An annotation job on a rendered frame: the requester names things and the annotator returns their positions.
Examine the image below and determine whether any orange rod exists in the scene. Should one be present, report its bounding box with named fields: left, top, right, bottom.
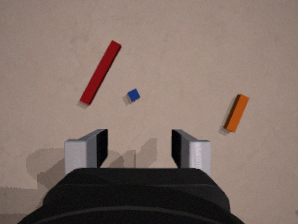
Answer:
left=223, top=94, right=249, bottom=133

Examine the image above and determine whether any small blue cube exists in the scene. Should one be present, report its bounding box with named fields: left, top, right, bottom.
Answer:
left=127, top=88, right=140, bottom=102

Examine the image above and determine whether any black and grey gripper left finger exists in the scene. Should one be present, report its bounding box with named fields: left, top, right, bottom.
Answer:
left=64, top=129, right=108, bottom=176

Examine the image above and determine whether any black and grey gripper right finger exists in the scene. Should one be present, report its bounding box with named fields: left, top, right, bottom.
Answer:
left=171, top=129, right=211, bottom=177

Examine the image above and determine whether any red rod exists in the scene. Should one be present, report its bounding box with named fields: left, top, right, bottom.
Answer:
left=80, top=40, right=121, bottom=105

